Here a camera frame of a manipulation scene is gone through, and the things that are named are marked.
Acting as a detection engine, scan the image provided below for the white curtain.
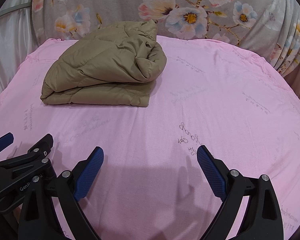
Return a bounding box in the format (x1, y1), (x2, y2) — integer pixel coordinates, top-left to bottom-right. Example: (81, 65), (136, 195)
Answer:
(0, 0), (44, 100)

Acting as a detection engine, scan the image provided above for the olive quilted jacket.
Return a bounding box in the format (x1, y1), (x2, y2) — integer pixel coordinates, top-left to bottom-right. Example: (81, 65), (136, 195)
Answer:
(40, 20), (167, 108)

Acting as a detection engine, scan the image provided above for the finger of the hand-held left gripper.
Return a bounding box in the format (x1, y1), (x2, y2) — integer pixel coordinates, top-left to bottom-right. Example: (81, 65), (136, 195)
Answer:
(0, 133), (15, 160)
(0, 134), (54, 178)

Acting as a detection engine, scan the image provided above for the grey metal rail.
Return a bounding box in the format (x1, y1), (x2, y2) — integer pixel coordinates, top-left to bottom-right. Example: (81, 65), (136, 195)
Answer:
(0, 3), (32, 19)

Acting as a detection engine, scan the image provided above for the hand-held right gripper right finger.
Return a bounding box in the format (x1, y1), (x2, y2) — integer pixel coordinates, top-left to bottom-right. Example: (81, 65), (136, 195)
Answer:
(197, 145), (284, 240)

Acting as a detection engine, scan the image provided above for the grey floral cloth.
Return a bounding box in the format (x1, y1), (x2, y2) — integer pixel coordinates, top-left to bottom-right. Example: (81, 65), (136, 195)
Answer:
(31, 0), (300, 78)

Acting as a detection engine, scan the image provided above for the pink blanket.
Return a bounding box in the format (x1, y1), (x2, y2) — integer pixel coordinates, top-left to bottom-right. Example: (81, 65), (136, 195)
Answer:
(0, 35), (300, 240)

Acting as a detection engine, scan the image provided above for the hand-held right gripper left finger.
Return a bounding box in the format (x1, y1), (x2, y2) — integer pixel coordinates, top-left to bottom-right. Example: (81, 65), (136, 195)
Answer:
(18, 147), (105, 240)

